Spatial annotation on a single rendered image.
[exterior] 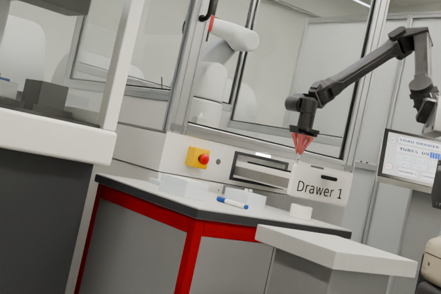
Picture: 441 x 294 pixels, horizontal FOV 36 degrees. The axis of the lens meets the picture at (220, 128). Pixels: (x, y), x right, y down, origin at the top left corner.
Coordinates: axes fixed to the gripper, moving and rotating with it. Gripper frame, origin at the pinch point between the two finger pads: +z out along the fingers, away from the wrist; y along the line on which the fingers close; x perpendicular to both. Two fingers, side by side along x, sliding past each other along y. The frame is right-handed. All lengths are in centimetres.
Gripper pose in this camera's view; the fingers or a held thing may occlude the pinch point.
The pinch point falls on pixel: (298, 151)
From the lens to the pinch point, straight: 252.2
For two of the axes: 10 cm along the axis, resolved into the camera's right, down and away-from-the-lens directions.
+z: -2.1, 9.8, 0.0
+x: -7.8, -1.7, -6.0
